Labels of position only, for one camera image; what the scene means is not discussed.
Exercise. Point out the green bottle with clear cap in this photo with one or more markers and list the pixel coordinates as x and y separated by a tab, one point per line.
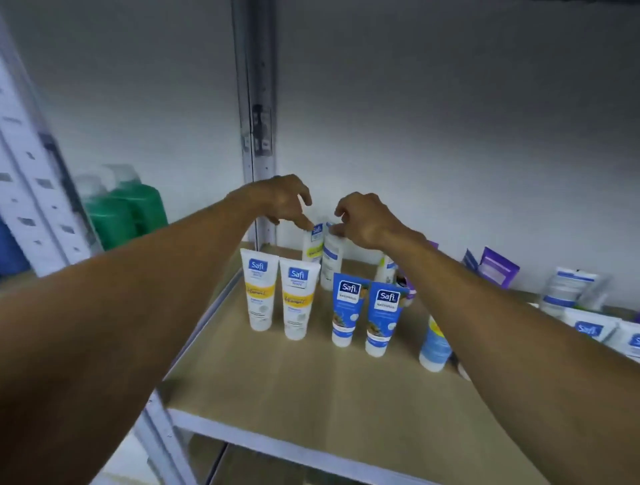
142	200
107	217

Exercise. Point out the light blue tube yellow top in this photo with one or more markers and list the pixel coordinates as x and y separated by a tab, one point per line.
434	347

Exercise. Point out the blue tube with white cap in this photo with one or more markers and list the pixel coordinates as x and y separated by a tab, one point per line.
347	310
384	320

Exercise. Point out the grey metal shelf post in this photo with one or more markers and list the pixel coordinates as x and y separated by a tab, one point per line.
257	100

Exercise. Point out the white tube with blue label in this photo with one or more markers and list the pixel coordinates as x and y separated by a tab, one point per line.
331	262

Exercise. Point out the purple carton box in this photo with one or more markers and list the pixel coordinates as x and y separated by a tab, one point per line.
497	269

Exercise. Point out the person's right forearm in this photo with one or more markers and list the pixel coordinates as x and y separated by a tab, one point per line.
515	359

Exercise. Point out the person's right thumb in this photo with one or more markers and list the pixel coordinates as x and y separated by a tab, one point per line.
338	230

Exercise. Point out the white perforated shelf post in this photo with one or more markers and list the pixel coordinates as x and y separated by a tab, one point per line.
35	185

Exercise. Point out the white tube with yellow band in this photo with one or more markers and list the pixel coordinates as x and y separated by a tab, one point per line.
260	290
298	300

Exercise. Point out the wooden shelf board white-edged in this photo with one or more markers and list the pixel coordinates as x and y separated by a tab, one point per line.
310	389

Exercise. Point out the person's right hand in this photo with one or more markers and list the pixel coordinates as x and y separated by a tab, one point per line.
370	222

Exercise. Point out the small blue carton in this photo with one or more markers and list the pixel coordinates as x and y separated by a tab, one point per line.
469	261

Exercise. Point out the person's left forearm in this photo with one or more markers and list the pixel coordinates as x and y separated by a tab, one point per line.
115	320

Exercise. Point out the small white yellow-label tube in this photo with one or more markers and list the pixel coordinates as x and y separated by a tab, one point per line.
313	245

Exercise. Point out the white blue-striped tube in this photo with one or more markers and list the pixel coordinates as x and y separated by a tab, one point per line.
565	292

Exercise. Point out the dark purple tube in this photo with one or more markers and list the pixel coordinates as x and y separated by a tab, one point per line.
406	290

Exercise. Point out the person's left hand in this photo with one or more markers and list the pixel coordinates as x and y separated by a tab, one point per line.
272	197

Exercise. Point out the person's left thumb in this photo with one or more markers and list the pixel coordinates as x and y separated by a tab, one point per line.
300	221

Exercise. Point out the white tube blue logo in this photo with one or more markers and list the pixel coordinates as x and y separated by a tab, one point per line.
590	327
627	342

